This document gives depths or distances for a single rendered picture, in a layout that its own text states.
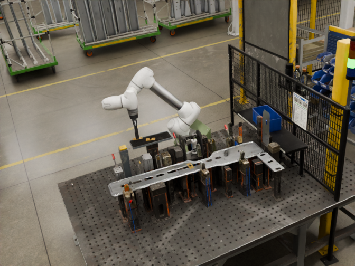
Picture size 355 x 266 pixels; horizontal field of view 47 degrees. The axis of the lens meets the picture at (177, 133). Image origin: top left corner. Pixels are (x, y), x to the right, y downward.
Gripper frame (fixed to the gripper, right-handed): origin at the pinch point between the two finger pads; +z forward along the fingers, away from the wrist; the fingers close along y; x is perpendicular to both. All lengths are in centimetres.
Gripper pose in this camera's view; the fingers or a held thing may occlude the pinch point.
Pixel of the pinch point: (137, 134)
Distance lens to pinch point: 354.9
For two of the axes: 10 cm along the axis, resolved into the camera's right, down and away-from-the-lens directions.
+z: 1.0, 8.7, 4.9
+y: 2.2, 4.6, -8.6
